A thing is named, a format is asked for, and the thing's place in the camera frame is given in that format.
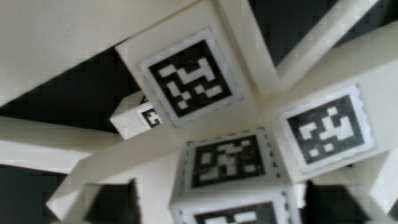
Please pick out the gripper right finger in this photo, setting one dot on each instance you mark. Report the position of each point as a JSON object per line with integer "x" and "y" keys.
{"x": 331, "y": 206}

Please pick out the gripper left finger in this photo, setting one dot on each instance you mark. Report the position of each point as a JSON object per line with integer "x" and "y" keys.
{"x": 105, "y": 205}

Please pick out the white chair back frame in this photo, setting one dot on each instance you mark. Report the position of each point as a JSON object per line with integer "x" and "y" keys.
{"x": 244, "y": 64}

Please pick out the white chair leg with tag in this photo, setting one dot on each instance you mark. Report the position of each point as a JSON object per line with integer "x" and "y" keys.
{"x": 134, "y": 118}

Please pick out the white U-shaped fence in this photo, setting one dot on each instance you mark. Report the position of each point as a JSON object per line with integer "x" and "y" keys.
{"x": 45, "y": 146}

